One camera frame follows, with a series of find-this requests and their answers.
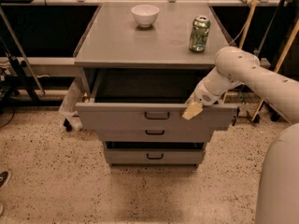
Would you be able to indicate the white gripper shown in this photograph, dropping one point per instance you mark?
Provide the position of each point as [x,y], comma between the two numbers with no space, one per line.
[204,96]

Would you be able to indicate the grey top drawer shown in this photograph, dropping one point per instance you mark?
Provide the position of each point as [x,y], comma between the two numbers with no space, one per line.
[148,99]

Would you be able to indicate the grey drawer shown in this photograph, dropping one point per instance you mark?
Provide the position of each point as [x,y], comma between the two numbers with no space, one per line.
[154,156]
[148,99]
[191,136]

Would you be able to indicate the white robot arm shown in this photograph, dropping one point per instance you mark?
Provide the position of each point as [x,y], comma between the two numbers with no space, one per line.
[233,67]

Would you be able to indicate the grey drawer cabinet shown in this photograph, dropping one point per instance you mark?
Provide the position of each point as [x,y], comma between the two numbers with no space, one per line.
[115,41]

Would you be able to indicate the grey middle drawer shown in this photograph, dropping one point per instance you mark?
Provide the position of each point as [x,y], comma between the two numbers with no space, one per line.
[191,136]

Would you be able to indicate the grey bottom drawer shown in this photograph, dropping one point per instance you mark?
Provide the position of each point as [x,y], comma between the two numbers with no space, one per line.
[154,156]

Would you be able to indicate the green soda can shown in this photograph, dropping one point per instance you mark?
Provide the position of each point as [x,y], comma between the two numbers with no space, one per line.
[199,33]

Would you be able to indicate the white ceramic bowl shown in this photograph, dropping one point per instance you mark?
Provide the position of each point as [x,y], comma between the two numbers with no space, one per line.
[145,15]

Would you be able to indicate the clear plastic bin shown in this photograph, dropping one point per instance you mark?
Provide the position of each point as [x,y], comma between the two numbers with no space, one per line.
[75,94]

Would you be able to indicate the black tripod stand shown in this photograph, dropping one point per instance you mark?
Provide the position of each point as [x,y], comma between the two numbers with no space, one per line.
[20,73]

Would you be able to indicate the black sneaker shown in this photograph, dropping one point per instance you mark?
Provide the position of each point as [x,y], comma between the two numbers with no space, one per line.
[4,178]

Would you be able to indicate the wooden easel frame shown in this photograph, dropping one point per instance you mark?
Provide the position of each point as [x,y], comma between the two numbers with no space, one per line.
[267,31]

